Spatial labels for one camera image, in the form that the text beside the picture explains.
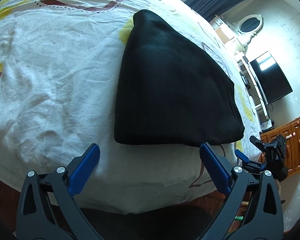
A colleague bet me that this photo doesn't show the black pants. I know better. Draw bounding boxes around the black pants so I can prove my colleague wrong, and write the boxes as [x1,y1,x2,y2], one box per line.
[114,9,245,147]

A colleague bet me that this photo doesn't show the person's right hand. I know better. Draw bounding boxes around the person's right hand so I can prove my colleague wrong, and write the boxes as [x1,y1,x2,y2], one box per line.
[275,179,281,196]

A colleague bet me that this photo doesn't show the wooden cabinet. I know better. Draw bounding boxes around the wooden cabinet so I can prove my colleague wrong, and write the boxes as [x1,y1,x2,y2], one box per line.
[260,116,300,177]

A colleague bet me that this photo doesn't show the white tv stand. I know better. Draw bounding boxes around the white tv stand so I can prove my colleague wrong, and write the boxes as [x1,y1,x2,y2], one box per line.
[235,52,274,133]

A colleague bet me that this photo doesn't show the black flat television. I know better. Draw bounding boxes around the black flat television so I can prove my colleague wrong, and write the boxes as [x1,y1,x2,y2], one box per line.
[250,51,293,105]

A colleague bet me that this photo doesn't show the white dresser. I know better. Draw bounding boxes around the white dresser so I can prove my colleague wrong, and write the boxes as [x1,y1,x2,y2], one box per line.
[210,15,249,56]

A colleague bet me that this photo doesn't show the patterned white bed sheet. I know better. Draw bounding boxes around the patterned white bed sheet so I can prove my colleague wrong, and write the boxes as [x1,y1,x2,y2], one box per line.
[0,0,260,214]

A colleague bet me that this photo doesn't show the white oval vanity mirror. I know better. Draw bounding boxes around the white oval vanity mirror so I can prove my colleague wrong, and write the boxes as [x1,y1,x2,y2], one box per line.
[231,14,263,52]

